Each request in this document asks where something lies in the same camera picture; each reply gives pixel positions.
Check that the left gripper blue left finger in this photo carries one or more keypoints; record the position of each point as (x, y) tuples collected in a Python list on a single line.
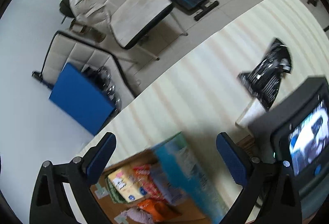
[(98, 156)]

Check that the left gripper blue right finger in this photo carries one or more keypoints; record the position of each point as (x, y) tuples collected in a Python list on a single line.
[(236, 159)]

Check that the yellow tissue pack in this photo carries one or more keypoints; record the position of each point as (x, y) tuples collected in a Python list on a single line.
[(126, 183)]

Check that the blue foam mat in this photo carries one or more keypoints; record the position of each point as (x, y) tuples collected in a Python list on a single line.
[(81, 99)]

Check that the cardboard box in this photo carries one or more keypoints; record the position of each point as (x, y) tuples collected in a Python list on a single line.
[(204, 205)]

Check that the pink plush cloth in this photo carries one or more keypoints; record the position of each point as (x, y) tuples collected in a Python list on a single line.
[(138, 215)]

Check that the orange snack bag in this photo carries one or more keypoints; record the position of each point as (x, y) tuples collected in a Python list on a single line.
[(159, 210)]

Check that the white chair with jacket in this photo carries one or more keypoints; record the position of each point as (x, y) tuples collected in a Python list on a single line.
[(134, 19)]

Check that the green snack bag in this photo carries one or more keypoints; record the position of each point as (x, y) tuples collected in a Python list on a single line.
[(115, 196)]

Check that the white quilted chair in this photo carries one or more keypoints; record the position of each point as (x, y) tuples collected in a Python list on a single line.
[(67, 47)]

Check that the blue tissue pack with bear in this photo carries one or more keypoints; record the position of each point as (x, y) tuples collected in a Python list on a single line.
[(173, 195)]

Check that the red snack bag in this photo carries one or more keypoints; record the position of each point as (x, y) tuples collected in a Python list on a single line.
[(143, 176)]

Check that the black snack bag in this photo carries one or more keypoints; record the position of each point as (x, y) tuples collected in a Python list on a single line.
[(263, 82)]

